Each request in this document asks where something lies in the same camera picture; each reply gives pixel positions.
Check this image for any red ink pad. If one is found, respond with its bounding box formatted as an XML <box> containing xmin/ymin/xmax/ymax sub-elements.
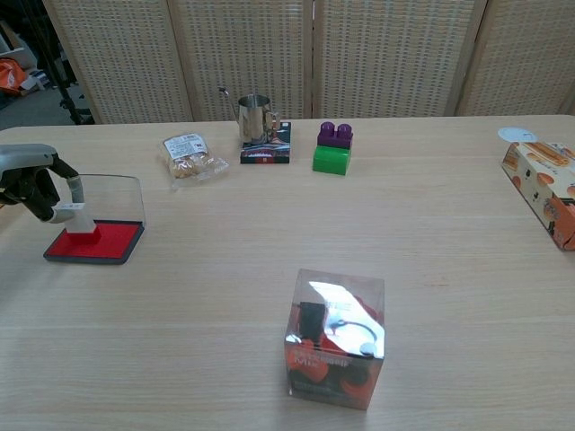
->
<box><xmin>42</xmin><ymin>173</ymin><xmax>146</xmax><ymax>266</ymax></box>

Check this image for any white round table cap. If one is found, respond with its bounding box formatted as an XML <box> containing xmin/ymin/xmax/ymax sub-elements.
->
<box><xmin>497</xmin><ymin>126</ymin><xmax>538</xmax><ymax>145</ymax></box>

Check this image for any purple toy block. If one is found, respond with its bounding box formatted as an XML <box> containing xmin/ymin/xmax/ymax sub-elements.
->
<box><xmin>316</xmin><ymin>120</ymin><xmax>354</xmax><ymax>150</ymax></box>

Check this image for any dark printed card box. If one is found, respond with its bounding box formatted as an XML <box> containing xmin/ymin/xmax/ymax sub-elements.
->
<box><xmin>239</xmin><ymin>120</ymin><xmax>293</xmax><ymax>165</ymax></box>

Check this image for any clear bag of pastries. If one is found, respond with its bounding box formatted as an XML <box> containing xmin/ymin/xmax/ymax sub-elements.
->
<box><xmin>156</xmin><ymin>131</ymin><xmax>231</xmax><ymax>190</ymax></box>

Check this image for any green toy block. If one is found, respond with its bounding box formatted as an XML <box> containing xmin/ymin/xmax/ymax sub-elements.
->
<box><xmin>312</xmin><ymin>144</ymin><xmax>353</xmax><ymax>178</ymax></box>

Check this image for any wooden folding screen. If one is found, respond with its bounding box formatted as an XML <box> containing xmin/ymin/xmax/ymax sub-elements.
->
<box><xmin>42</xmin><ymin>0</ymin><xmax>575</xmax><ymax>126</ymax></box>

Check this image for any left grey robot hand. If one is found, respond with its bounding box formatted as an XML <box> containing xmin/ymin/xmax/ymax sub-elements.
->
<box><xmin>0</xmin><ymin>143</ymin><xmax>87</xmax><ymax>225</ymax></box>

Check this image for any orange bag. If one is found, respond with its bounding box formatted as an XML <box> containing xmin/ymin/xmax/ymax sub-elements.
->
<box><xmin>0</xmin><ymin>55</ymin><xmax>29</xmax><ymax>96</ymax></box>

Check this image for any clear plastic earphone box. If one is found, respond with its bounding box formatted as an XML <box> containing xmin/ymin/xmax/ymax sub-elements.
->
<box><xmin>283</xmin><ymin>268</ymin><xmax>387</xmax><ymax>412</ymax></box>

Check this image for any steel long-spout pitcher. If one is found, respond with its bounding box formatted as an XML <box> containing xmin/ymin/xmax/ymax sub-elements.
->
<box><xmin>217</xmin><ymin>85</ymin><xmax>282</xmax><ymax>146</ymax></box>

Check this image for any white red stamp block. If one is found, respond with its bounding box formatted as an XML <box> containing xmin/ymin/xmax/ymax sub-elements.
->
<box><xmin>57</xmin><ymin>202</ymin><xmax>102</xmax><ymax>244</ymax></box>

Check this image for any orange biscuit box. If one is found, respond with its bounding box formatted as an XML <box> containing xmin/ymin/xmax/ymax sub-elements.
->
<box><xmin>500</xmin><ymin>140</ymin><xmax>575</xmax><ymax>251</ymax></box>

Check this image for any black tripod stand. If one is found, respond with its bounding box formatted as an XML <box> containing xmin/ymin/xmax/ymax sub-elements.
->
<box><xmin>25</xmin><ymin>0</ymin><xmax>96</xmax><ymax>127</ymax></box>

